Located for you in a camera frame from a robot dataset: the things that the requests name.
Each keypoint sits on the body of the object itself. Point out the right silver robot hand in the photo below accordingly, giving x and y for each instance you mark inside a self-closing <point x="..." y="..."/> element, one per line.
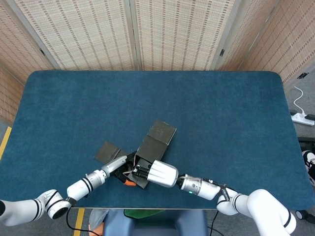
<point x="162" y="173"/>

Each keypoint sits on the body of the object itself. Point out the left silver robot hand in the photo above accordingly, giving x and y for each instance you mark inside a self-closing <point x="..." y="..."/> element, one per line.
<point x="114" y="164"/>

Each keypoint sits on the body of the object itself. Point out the dark foldable cardboard box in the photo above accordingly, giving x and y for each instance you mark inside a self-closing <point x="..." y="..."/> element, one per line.
<point x="152" y="145"/>

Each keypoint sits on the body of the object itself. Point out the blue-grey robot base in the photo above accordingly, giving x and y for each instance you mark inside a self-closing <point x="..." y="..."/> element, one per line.
<point x="155" y="226"/>

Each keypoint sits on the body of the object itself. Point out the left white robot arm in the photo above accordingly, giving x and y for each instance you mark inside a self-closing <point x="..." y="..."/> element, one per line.
<point x="81" y="186"/>

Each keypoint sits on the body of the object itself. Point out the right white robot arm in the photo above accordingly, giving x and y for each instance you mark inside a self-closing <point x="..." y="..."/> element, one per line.
<point x="265" y="204"/>

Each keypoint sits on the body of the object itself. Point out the green cloth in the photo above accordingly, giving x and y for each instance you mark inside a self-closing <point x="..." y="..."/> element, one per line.
<point x="140" y="213"/>

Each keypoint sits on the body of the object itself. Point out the grey and orange bag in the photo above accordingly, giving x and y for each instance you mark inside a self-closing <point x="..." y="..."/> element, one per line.
<point x="97" y="220"/>

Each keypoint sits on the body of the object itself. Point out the yellow floor tape strip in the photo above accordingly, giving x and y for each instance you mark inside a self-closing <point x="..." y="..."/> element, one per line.
<point x="79" y="221"/>
<point x="5" y="142"/>

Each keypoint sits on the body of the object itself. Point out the blue felt table cover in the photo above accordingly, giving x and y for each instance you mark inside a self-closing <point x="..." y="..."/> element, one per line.
<point x="73" y="98"/>

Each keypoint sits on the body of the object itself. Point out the woven bamboo screen panel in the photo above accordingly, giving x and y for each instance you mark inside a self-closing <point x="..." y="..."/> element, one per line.
<point x="283" y="37"/>
<point x="14" y="49"/>
<point x="179" y="34"/>
<point x="86" y="34"/>

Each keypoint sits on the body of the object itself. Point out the black caster wheel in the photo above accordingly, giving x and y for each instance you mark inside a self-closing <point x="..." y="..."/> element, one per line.
<point x="301" y="214"/>

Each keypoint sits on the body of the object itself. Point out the black floor object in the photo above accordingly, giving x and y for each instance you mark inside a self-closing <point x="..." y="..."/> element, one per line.
<point x="306" y="142"/>

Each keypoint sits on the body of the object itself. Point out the white power strip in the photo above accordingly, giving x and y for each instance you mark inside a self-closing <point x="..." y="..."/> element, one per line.
<point x="301" y="119"/>

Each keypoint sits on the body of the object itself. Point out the black and white shoe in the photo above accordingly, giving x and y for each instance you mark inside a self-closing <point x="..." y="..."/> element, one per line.
<point x="310" y="157"/>

